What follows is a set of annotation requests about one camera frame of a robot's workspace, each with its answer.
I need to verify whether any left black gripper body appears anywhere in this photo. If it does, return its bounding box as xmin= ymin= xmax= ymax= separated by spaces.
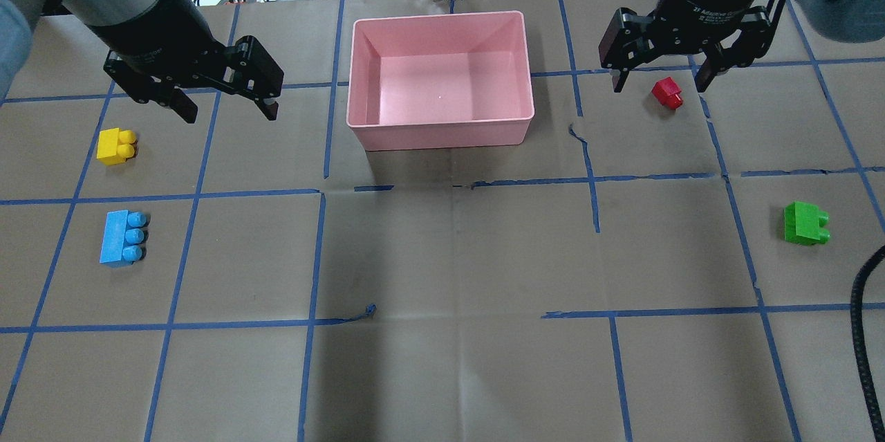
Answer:
xmin=91 ymin=0 xmax=215 ymax=94

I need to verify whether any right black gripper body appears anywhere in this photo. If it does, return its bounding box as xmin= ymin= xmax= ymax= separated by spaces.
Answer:
xmin=653 ymin=0 xmax=779 ymax=55

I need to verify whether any yellow two-stud block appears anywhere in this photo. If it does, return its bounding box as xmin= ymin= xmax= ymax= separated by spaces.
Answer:
xmin=95 ymin=128 xmax=138 ymax=167

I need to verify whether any blue three-stud block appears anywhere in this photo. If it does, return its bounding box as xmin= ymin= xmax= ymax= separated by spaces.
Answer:
xmin=99 ymin=210 xmax=149 ymax=268

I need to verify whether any green two-stud block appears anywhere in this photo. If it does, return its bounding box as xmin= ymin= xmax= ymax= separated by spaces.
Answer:
xmin=783 ymin=201 xmax=830 ymax=246

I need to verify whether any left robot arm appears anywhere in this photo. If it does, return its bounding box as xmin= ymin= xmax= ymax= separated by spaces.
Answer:
xmin=2 ymin=0 xmax=284 ymax=124

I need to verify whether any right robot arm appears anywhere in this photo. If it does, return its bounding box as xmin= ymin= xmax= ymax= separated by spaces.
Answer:
xmin=599 ymin=0 xmax=884 ymax=93

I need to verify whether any pink plastic box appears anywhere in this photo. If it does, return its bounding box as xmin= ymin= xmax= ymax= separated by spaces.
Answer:
xmin=346 ymin=10 xmax=535 ymax=151

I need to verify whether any red small block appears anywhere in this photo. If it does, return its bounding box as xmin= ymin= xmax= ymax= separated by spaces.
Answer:
xmin=651 ymin=77 xmax=684 ymax=111

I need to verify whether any black braided cable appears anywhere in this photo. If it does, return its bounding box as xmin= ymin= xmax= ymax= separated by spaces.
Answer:
xmin=850 ymin=245 xmax=885 ymax=442

